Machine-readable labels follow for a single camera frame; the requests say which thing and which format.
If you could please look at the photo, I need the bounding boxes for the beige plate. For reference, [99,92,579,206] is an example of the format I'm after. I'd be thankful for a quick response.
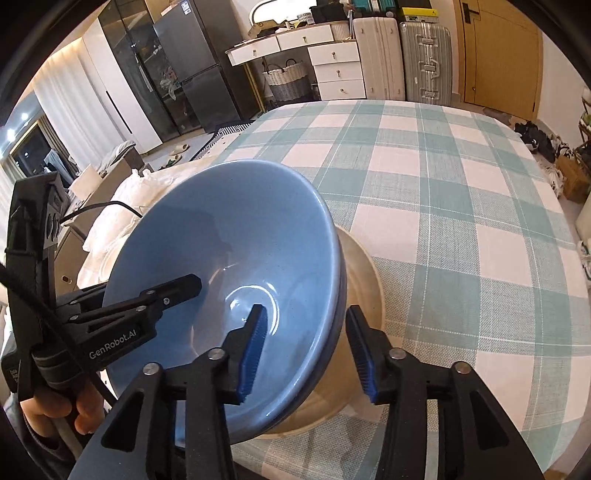
[262,227,386,439]

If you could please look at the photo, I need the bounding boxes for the large blue bowl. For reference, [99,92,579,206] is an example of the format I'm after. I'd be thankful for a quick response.
[104,159,346,443]

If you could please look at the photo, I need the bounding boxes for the person's left hand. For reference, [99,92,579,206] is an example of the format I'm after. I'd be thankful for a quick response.
[20,381,105,438]

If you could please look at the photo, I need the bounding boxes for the white bubble wrap bag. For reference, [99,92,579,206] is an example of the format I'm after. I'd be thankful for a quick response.
[76,161,206,289]

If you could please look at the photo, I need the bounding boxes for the grey sofa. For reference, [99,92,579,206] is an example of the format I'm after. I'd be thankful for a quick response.
[68,141,147,201]

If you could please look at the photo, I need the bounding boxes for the teal checked tablecloth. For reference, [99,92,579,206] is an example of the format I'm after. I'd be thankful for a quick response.
[221,100,590,469]

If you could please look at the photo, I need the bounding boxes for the dotted white rug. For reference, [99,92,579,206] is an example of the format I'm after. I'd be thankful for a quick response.
[189,121,252,162]

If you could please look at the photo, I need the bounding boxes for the woven laundry basket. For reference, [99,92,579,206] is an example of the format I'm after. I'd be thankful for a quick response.
[263,59,314,105]

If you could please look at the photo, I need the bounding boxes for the black refrigerator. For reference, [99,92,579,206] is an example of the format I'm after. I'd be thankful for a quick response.
[153,0,260,132]

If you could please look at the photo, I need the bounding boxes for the white dressing desk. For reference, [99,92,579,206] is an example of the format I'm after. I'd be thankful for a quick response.
[226,21,351,66]

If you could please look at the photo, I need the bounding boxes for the white drawer unit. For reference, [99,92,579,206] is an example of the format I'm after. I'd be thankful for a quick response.
[308,40,366,101]

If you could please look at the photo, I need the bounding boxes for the oval mirror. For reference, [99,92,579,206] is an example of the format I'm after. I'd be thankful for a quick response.
[249,0,318,24]

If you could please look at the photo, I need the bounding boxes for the white suitcase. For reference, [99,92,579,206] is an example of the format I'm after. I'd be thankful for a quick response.
[353,17,406,101]

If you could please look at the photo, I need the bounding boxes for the wooden door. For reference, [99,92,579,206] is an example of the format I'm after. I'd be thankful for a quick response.
[454,0,543,120]

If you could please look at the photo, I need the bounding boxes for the silver suitcase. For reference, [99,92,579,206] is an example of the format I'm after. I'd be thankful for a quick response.
[400,22,453,106]

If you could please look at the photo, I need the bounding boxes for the stacked shoe boxes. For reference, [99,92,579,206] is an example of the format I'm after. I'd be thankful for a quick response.
[398,0,439,23]

